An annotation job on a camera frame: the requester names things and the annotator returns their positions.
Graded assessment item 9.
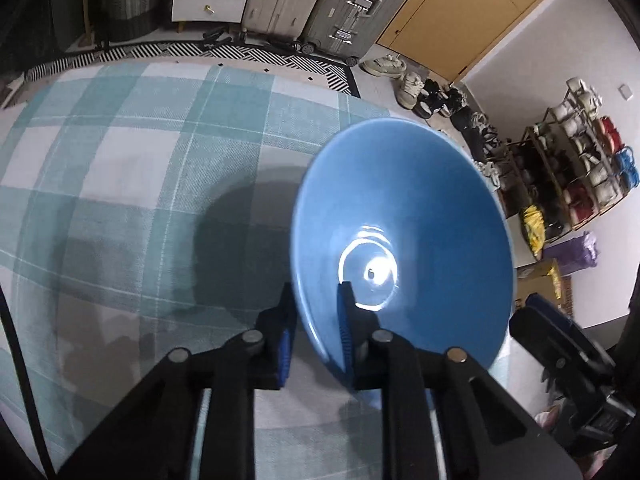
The black white patterned rug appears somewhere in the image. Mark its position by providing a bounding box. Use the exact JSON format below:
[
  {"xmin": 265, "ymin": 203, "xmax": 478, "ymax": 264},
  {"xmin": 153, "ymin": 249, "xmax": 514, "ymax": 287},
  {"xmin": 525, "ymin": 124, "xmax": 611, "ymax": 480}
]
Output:
[{"xmin": 22, "ymin": 40, "xmax": 362, "ymax": 101}]

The blue bowl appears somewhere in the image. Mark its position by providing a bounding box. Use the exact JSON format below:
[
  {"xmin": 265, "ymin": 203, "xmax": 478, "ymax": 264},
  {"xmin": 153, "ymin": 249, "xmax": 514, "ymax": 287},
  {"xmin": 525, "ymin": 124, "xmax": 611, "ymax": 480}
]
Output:
[{"xmin": 291, "ymin": 117, "xmax": 516, "ymax": 406}]

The yellow cardboard box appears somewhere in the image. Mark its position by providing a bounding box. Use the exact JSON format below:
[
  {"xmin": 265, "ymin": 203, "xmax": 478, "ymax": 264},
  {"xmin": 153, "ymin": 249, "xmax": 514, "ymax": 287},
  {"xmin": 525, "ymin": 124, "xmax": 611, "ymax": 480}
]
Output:
[{"xmin": 515, "ymin": 258, "xmax": 576, "ymax": 317}]

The metal shoe rack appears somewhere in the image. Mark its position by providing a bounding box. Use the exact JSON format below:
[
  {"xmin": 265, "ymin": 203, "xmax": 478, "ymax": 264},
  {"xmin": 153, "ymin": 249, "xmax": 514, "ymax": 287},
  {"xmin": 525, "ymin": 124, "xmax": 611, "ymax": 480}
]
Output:
[{"xmin": 492, "ymin": 77, "xmax": 640, "ymax": 233}]

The wooden door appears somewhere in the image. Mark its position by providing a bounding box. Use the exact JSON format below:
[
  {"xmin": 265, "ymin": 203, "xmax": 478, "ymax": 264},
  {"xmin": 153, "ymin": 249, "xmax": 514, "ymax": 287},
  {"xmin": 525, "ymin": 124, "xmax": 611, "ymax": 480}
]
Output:
[{"xmin": 375, "ymin": 0, "xmax": 576, "ymax": 83}]

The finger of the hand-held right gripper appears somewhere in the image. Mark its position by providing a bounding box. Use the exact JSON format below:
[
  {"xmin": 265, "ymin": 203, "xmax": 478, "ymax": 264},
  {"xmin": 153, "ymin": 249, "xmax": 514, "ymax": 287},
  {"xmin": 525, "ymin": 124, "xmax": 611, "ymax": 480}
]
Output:
[
  {"xmin": 508, "ymin": 306, "xmax": 613, "ymax": 391},
  {"xmin": 525, "ymin": 292, "xmax": 618, "ymax": 367}
]

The purple bag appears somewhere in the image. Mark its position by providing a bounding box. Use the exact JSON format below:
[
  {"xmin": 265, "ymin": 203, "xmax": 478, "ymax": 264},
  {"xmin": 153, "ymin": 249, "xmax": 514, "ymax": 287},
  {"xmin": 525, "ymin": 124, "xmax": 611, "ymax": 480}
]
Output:
[{"xmin": 542, "ymin": 231, "xmax": 599, "ymax": 275}]

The silver suitcase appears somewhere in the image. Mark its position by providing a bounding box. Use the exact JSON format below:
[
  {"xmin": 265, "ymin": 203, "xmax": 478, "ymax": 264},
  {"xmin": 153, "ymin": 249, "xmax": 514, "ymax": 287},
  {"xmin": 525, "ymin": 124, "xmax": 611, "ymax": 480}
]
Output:
[{"xmin": 300, "ymin": 0, "xmax": 431, "ymax": 58}]

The teal checked tablecloth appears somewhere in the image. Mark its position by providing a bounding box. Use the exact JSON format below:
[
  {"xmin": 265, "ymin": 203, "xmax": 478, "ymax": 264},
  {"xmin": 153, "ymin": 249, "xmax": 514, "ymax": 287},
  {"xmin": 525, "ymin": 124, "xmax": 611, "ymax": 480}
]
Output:
[{"xmin": 0, "ymin": 60, "xmax": 511, "ymax": 480}]

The yellow plastic bag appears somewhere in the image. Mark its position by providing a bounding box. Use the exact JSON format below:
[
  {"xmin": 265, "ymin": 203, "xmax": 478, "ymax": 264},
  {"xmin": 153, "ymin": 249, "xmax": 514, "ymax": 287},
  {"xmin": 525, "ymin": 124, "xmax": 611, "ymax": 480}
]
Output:
[{"xmin": 520, "ymin": 204, "xmax": 547, "ymax": 257}]

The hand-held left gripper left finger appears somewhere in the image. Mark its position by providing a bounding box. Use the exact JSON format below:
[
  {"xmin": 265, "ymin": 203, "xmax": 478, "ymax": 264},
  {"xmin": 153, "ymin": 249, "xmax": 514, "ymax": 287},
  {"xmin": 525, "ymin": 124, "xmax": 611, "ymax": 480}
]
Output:
[{"xmin": 57, "ymin": 282, "xmax": 299, "ymax": 480}]

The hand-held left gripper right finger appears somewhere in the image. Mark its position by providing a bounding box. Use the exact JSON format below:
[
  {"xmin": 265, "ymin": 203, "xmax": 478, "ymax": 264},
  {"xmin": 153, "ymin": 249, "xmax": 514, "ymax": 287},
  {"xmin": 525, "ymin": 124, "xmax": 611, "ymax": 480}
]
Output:
[{"xmin": 336, "ymin": 281, "xmax": 583, "ymax": 480}]

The black cable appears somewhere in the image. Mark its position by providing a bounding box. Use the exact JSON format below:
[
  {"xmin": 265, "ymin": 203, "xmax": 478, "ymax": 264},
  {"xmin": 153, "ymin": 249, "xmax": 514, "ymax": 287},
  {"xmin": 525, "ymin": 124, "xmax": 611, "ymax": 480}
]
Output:
[{"xmin": 0, "ymin": 280, "xmax": 56, "ymax": 480}]

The woven laundry basket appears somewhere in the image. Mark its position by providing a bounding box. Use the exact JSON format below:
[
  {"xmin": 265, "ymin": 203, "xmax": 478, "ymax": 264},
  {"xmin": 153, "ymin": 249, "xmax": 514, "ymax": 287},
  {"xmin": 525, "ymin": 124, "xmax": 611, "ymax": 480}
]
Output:
[{"xmin": 100, "ymin": 0, "xmax": 168, "ymax": 43}]

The scattered sneakers pile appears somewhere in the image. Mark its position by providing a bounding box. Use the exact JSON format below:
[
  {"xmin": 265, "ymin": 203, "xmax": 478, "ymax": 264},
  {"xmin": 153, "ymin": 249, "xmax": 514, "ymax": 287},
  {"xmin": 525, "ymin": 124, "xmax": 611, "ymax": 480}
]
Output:
[{"xmin": 359, "ymin": 54, "xmax": 503, "ymax": 191}]

